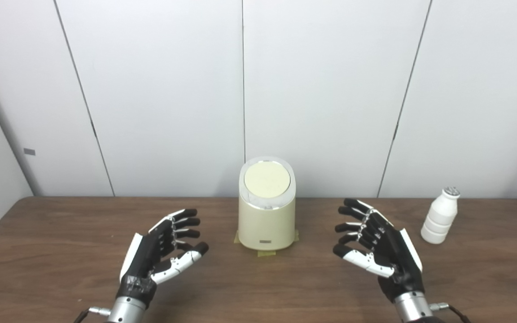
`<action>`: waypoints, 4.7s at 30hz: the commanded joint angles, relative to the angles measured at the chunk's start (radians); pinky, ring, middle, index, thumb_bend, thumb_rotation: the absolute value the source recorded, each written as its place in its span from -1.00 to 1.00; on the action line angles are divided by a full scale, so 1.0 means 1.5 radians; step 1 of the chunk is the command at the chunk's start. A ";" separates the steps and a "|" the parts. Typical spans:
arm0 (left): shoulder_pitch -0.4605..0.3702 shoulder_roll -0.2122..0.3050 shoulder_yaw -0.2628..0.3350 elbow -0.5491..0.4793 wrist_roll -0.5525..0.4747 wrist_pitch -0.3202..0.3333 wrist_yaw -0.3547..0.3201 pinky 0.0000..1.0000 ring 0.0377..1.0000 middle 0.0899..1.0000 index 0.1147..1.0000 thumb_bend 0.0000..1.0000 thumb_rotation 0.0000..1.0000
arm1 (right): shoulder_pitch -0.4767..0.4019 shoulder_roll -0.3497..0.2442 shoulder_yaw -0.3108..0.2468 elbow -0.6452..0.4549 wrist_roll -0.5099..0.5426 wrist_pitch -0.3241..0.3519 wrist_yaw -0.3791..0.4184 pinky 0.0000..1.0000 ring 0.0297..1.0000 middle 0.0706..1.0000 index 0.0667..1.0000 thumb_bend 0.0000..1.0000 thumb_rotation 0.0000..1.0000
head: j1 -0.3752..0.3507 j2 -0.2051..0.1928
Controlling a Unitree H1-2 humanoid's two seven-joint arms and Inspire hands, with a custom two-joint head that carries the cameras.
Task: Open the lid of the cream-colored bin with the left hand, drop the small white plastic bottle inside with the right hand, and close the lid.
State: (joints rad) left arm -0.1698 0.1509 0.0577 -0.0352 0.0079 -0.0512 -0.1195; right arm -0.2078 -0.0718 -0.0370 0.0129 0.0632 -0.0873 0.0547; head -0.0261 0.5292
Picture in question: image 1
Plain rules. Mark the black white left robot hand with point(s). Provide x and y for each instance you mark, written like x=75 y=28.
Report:
x=144 y=255

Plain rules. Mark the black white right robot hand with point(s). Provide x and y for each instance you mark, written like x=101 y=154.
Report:
x=397 y=260

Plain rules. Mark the small white plastic bottle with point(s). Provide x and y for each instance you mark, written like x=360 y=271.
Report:
x=440 y=217

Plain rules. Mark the cream-colored bin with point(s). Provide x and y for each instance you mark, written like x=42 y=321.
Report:
x=266 y=224

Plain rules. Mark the round cream bin lid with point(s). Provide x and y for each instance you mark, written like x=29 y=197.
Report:
x=267 y=179

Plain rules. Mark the yellow masking tape piece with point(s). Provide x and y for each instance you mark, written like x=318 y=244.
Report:
x=266 y=253
x=236 y=237

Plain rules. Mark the small gray wall tag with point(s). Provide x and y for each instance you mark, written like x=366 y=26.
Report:
x=29 y=151

